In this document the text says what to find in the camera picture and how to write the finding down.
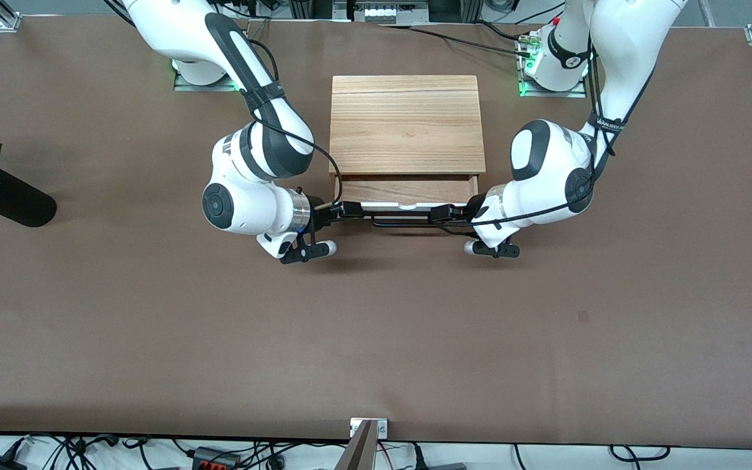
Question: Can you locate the white drawer with black handle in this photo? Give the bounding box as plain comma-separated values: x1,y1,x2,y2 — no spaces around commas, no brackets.
336,175,481,229

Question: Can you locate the light wooden cabinet box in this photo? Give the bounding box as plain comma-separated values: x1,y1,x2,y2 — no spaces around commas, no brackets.
329,75,486,196

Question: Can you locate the white power strip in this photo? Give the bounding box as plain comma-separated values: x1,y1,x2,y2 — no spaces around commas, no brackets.
350,0,430,24

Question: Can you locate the black box with red buttons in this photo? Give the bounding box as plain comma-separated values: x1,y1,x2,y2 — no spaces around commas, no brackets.
192,446,241,470

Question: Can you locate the black cylindrical vase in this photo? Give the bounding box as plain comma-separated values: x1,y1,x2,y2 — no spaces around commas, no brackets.
0,163,57,228

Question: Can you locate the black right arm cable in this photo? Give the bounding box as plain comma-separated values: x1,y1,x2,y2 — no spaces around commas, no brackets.
244,38,345,211

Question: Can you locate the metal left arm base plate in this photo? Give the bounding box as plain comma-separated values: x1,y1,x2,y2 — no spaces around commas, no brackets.
518,34,591,99

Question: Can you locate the long black table cable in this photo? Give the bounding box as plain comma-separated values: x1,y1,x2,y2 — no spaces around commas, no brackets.
379,24,535,58

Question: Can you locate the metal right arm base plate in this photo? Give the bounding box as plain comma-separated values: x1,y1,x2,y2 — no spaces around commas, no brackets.
173,60,241,92

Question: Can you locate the silver metal clamp bracket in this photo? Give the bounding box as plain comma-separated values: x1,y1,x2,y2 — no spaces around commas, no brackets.
350,418,389,439

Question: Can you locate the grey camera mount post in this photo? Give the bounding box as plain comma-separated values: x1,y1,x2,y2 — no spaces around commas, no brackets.
334,420,377,470

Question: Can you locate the looped black floor cable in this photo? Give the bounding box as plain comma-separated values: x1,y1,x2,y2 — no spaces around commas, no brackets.
608,445,672,463

